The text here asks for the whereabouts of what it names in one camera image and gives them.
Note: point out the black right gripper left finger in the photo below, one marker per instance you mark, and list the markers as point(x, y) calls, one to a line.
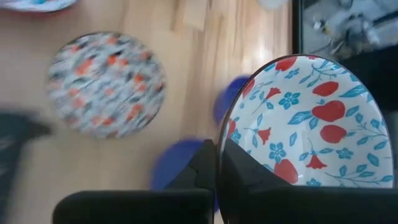
point(124, 208)

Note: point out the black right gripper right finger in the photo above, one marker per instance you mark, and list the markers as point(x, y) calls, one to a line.
point(248, 189)

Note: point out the small blue bowl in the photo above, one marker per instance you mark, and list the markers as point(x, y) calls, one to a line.
point(228, 96)
point(174, 161)

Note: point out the red blue floral bowl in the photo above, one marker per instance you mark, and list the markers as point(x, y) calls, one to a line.
point(311, 124)
point(37, 4)

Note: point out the orange grey patterned bowl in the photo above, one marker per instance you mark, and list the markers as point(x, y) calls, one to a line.
point(105, 85)

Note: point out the black perforated metal rack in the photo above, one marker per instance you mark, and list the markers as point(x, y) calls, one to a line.
point(12, 155)

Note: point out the black aluminium table frame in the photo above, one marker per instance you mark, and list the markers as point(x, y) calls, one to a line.
point(297, 25)

